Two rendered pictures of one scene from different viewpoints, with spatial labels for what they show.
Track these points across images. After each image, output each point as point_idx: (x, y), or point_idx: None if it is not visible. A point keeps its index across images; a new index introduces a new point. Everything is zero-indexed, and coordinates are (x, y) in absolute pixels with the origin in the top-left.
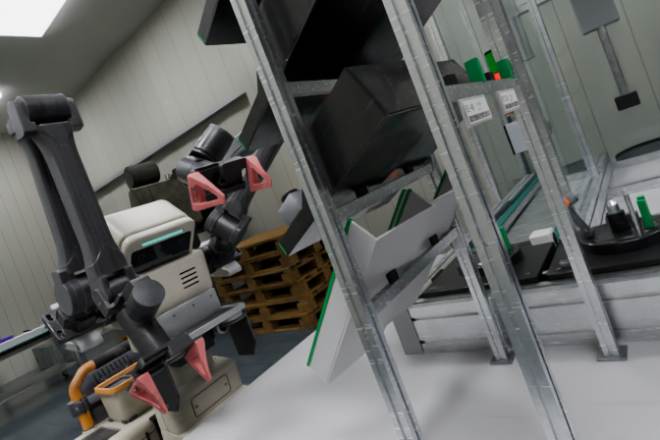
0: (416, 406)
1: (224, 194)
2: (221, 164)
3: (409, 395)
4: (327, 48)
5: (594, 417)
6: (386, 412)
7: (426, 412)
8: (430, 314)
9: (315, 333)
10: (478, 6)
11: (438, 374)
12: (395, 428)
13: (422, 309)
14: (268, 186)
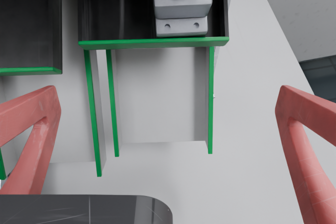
0: (122, 161)
1: (283, 85)
2: (161, 223)
3: (109, 179)
4: None
5: None
6: (138, 185)
7: (129, 146)
8: (6, 177)
9: (213, 101)
10: None
11: (72, 169)
12: (215, 65)
13: (2, 183)
14: (57, 124)
